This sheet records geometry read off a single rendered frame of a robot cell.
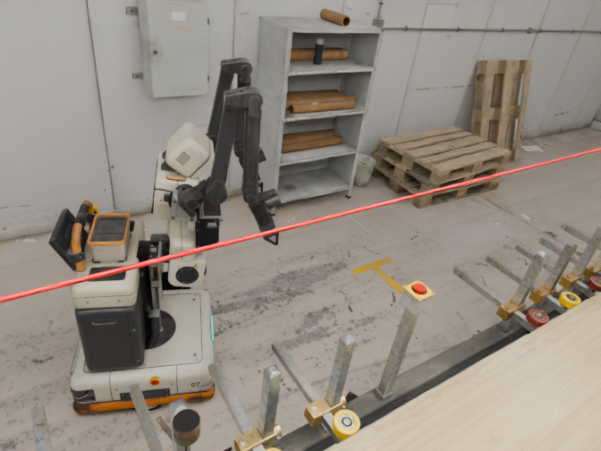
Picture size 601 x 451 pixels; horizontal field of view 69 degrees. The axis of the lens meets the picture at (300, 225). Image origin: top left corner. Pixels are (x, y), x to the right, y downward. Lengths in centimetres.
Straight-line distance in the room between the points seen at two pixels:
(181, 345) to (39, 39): 206
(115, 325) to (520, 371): 161
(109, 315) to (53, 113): 178
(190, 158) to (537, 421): 151
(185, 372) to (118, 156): 192
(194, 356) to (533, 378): 150
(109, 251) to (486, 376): 155
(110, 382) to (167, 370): 26
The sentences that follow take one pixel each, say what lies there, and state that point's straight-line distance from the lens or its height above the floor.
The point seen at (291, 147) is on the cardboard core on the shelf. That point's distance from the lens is 384.
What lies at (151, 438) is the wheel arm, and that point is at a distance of 144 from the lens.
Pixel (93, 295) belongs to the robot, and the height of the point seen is 77.
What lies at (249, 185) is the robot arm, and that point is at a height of 127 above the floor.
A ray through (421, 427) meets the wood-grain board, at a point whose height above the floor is 90.
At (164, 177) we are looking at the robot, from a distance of 182.
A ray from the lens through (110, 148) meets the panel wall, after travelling 361.
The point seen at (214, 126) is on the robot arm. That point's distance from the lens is 206.
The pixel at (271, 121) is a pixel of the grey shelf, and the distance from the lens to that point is 364.
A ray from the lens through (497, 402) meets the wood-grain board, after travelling 167.
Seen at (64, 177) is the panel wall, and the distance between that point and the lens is 365.
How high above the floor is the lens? 208
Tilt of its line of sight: 33 degrees down
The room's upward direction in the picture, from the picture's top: 8 degrees clockwise
